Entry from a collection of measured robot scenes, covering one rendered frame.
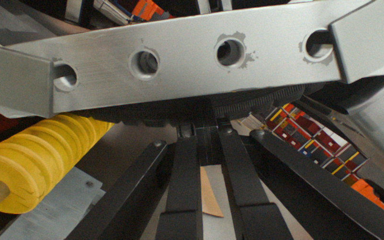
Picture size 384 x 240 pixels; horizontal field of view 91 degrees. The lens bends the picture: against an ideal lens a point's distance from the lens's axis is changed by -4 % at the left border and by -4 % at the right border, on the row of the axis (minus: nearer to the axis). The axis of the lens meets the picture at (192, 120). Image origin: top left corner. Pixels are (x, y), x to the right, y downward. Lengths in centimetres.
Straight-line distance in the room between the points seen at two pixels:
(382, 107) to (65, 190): 64
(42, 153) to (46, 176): 2
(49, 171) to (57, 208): 36
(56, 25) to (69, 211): 43
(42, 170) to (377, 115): 40
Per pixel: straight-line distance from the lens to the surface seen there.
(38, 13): 24
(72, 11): 24
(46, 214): 55
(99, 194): 71
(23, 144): 21
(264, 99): 21
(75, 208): 57
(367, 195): 417
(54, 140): 22
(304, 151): 513
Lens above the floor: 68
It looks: 17 degrees down
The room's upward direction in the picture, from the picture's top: 40 degrees clockwise
